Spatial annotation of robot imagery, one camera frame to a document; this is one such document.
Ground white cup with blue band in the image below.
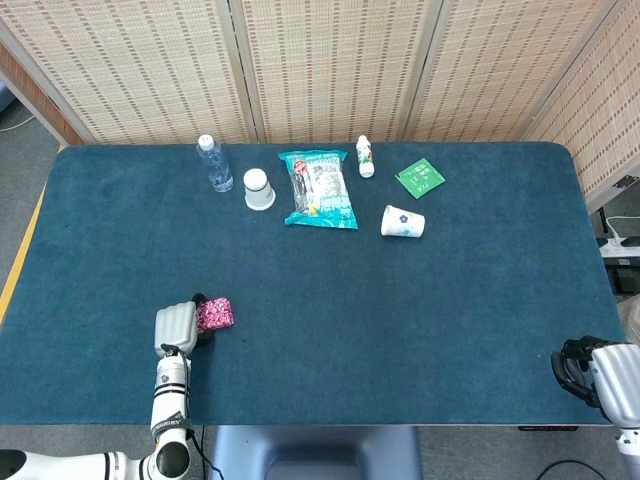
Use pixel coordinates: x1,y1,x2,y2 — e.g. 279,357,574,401
242,168,277,211

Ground white power strip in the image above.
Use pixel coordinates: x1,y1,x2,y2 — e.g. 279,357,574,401
598,235,640,259

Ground bamboo folding screen panel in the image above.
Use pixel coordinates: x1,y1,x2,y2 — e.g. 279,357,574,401
0,0,257,147
404,0,626,144
524,0,640,211
219,0,444,145

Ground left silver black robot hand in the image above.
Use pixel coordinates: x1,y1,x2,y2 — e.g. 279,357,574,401
153,292,217,359

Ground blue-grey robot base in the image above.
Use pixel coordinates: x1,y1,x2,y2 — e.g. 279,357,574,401
207,424,424,480

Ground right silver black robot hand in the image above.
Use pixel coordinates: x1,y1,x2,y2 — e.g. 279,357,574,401
550,335,640,427

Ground paper cup with flower print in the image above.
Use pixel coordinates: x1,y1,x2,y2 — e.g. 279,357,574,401
380,204,427,238

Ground small white bottle green label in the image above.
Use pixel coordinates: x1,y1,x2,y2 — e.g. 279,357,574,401
355,134,376,179

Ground teal snack bag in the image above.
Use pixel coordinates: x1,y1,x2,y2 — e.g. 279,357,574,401
277,149,360,231

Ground green sachet packet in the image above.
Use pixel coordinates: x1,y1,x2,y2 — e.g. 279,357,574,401
394,157,446,200

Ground blue-green felt table mat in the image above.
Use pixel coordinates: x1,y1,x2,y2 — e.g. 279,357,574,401
0,141,629,428

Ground white power cable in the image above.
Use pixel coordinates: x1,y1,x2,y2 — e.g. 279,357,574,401
603,214,640,242

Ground clear plastic water bottle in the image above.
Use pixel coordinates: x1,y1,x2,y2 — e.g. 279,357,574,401
196,133,235,193

